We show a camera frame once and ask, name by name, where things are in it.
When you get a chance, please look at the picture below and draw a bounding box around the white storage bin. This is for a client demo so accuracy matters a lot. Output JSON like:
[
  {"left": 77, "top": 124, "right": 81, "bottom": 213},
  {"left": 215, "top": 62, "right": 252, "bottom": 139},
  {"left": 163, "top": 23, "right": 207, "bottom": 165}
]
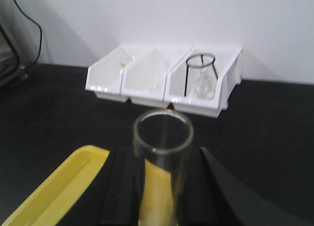
[
  {"left": 85, "top": 45, "right": 150, "bottom": 102},
  {"left": 121, "top": 46, "right": 192, "bottom": 108},
  {"left": 164, "top": 46, "right": 242, "bottom": 118}
]

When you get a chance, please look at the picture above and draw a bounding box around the yellow plastic tray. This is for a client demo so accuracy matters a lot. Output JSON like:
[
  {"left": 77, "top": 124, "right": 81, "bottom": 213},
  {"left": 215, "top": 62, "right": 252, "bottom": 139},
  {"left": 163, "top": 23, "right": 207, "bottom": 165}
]
[{"left": 0, "top": 144, "right": 165, "bottom": 226}]

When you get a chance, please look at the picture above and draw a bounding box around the black power cable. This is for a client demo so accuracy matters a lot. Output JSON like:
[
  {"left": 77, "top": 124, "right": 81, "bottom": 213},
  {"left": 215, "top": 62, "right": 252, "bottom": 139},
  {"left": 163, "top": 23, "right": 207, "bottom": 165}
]
[{"left": 7, "top": 0, "right": 43, "bottom": 72}]

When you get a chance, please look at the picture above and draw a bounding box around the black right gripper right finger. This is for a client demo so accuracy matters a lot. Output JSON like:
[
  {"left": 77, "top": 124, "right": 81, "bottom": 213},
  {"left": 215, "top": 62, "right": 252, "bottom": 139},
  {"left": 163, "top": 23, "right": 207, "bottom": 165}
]
[{"left": 179, "top": 147, "right": 313, "bottom": 226}]

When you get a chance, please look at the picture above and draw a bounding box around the white storage bin left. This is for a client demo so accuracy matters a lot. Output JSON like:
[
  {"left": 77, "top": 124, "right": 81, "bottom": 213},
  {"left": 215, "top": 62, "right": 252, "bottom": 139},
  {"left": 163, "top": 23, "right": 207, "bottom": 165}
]
[{"left": 85, "top": 45, "right": 150, "bottom": 102}]

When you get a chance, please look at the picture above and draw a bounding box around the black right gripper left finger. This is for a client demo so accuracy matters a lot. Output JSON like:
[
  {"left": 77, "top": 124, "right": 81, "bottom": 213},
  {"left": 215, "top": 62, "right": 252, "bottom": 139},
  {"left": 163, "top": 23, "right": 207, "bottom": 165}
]
[{"left": 73, "top": 147, "right": 140, "bottom": 226}]

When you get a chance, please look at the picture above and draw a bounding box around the black framed appliance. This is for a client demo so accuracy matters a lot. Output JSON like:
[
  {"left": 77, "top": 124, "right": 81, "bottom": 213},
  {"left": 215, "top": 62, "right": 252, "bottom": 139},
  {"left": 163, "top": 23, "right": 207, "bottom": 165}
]
[{"left": 0, "top": 25, "right": 28, "bottom": 89}]

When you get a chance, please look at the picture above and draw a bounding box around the white storage bin middle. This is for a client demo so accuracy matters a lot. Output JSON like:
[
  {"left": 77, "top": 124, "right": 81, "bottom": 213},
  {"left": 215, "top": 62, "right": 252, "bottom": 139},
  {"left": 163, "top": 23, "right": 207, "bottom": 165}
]
[{"left": 121, "top": 46, "right": 192, "bottom": 108}]

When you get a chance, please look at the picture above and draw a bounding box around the black wire tripod stand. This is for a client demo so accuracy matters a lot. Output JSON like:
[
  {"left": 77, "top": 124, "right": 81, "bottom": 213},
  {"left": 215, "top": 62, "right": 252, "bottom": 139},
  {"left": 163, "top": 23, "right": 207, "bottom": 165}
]
[{"left": 184, "top": 52, "right": 218, "bottom": 97}]

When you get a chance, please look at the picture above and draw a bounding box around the wide transparent test tube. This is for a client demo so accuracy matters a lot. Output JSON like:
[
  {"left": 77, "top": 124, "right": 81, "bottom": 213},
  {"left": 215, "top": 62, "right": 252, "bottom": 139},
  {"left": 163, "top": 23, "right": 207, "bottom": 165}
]
[{"left": 133, "top": 109, "right": 194, "bottom": 226}]

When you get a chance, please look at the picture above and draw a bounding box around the white storage bin right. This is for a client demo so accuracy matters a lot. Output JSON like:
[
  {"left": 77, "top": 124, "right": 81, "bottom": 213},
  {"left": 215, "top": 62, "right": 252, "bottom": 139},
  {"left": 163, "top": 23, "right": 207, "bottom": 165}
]
[{"left": 164, "top": 46, "right": 242, "bottom": 118}]

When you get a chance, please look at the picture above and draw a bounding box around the clear glass alcohol lamp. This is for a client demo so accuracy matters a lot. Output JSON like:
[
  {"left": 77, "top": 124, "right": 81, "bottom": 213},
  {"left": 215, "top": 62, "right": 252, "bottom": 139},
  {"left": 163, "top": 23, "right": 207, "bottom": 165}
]
[{"left": 193, "top": 67, "right": 215, "bottom": 100}]

